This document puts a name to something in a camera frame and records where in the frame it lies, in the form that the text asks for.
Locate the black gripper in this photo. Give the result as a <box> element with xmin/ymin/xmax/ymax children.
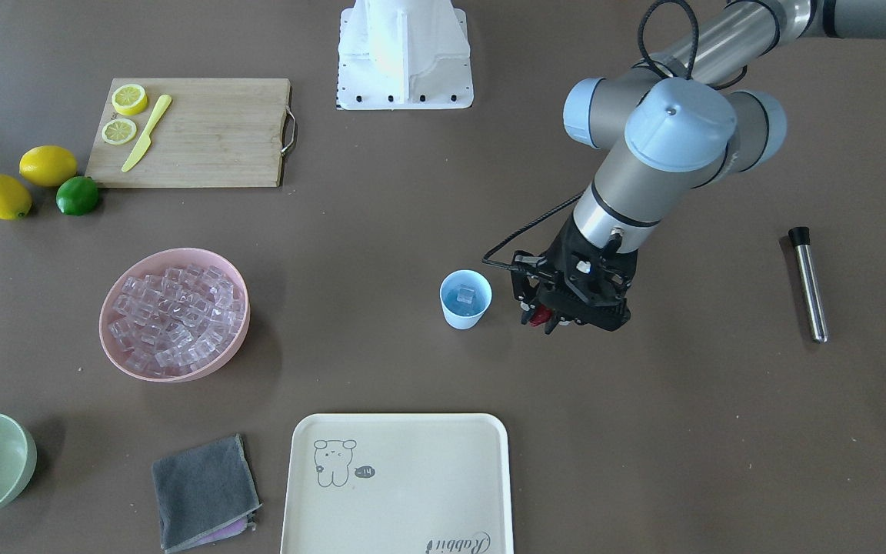
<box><xmin>511</xmin><ymin>219</ymin><xmax>638</xmax><ymax>335</ymax></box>

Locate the red strawberry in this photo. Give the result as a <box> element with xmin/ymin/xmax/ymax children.
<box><xmin>528</xmin><ymin>305</ymin><xmax>553</xmax><ymax>327</ymax></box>

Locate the light blue cup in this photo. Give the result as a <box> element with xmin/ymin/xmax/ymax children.
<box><xmin>439</xmin><ymin>269</ymin><xmax>492</xmax><ymax>330</ymax></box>

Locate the clear ice cube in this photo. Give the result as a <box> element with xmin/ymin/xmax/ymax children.
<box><xmin>455</xmin><ymin>285</ymin><xmax>477</xmax><ymax>306</ymax></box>

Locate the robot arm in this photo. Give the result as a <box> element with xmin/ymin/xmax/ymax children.
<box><xmin>505</xmin><ymin>1</ymin><xmax>886</xmax><ymax>333</ymax></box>

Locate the pink bowl of ice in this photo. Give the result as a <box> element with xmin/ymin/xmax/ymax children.
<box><xmin>98</xmin><ymin>248</ymin><xmax>251</xmax><ymax>383</ymax></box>

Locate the cream rabbit tray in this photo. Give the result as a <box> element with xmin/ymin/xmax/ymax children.
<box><xmin>280</xmin><ymin>413</ymin><xmax>515</xmax><ymax>553</ymax></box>

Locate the steel muddler black tip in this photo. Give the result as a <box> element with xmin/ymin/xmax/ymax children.
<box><xmin>788</xmin><ymin>225</ymin><xmax>829</xmax><ymax>344</ymax></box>

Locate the wooden cutting board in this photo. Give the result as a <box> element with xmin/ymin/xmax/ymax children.
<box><xmin>85</xmin><ymin>77</ymin><xmax>295</xmax><ymax>189</ymax></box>

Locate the grey folded cloth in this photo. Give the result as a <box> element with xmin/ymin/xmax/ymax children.
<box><xmin>152</xmin><ymin>434</ymin><xmax>261</xmax><ymax>553</ymax></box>

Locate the yellow plastic knife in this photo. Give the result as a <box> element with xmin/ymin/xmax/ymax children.
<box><xmin>121</xmin><ymin>94</ymin><xmax>173</xmax><ymax>172</ymax></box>

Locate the lemon half upper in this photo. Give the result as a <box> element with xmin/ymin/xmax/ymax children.
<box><xmin>101</xmin><ymin>117</ymin><xmax>138</xmax><ymax>146</ymax></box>

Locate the lemon half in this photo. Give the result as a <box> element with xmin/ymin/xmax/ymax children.
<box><xmin>101</xmin><ymin>117</ymin><xmax>138</xmax><ymax>146</ymax></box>
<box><xmin>110</xmin><ymin>83</ymin><xmax>148</xmax><ymax>116</ymax></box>

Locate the lemon half lower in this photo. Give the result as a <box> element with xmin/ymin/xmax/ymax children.
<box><xmin>110</xmin><ymin>83</ymin><xmax>148</xmax><ymax>116</ymax></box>

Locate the green lime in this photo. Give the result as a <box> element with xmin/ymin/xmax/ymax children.
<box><xmin>55</xmin><ymin>176</ymin><xmax>101</xmax><ymax>216</ymax></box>

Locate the whole yellow lemon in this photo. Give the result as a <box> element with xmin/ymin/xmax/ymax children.
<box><xmin>18</xmin><ymin>145</ymin><xmax>78</xmax><ymax>187</ymax></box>
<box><xmin>0</xmin><ymin>173</ymin><xmax>32</xmax><ymax>221</ymax></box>

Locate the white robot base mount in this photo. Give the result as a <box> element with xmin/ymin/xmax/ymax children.
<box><xmin>335</xmin><ymin>1</ymin><xmax>475</xmax><ymax>110</ymax></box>

